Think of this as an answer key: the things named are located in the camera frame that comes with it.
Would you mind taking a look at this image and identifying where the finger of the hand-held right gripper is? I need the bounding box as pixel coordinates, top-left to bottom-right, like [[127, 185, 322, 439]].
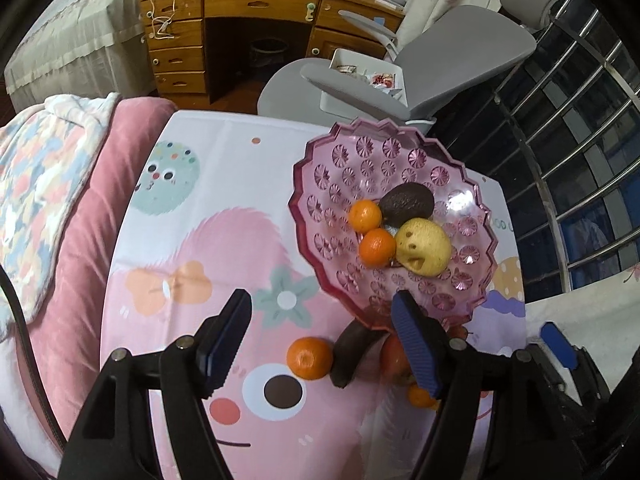
[[541, 322, 611, 401]]

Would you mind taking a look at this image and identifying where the white charger cable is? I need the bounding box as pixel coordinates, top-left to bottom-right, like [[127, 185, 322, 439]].
[[147, 0, 188, 41]]

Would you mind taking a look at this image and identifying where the small orange tangerine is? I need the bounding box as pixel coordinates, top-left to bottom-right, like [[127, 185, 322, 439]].
[[406, 382, 438, 409]]

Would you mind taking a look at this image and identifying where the black cable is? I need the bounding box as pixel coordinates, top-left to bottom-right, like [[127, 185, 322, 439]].
[[0, 265, 66, 451]]

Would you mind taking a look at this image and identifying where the blackened banana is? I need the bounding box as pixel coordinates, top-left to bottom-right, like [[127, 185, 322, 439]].
[[330, 320, 388, 390]]

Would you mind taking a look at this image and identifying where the red apple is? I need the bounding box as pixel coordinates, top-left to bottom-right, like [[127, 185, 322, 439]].
[[379, 334, 416, 386]]

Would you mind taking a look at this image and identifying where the white lace cover cloth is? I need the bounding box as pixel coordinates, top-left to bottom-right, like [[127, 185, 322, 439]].
[[4, 0, 161, 113]]

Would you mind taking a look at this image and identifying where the pink quilt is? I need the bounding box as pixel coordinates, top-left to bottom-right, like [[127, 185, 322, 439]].
[[20, 95, 176, 476]]

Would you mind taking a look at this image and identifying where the dark avocado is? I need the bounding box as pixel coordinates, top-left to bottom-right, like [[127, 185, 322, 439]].
[[378, 183, 435, 228]]

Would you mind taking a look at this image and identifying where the metal window grille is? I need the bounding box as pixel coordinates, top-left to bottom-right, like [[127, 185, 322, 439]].
[[490, 0, 640, 296]]

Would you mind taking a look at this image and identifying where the wooden desk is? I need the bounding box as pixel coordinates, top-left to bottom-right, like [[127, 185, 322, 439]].
[[139, 0, 406, 106]]

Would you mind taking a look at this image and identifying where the dark waste bin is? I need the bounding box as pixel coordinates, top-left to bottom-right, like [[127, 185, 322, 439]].
[[248, 39, 288, 78]]

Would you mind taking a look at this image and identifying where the floral fleece blanket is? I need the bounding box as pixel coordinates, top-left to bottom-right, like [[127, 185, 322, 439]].
[[0, 92, 121, 326]]

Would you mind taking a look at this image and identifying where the white storage box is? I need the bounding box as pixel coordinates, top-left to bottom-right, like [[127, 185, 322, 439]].
[[320, 48, 408, 116]]

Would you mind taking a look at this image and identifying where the cartoon printed tablecloth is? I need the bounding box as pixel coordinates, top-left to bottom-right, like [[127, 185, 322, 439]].
[[100, 109, 528, 480]]

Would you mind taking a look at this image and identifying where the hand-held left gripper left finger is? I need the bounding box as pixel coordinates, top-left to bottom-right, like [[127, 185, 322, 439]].
[[59, 289, 253, 480]]

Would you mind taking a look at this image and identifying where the pink glass fruit bowl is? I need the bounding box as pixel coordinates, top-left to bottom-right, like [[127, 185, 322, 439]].
[[288, 117, 501, 332]]

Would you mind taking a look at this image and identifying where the grey office chair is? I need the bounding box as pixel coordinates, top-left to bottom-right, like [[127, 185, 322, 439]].
[[257, 0, 561, 126]]

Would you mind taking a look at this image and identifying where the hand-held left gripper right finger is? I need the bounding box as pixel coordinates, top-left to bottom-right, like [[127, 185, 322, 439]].
[[391, 290, 586, 480]]

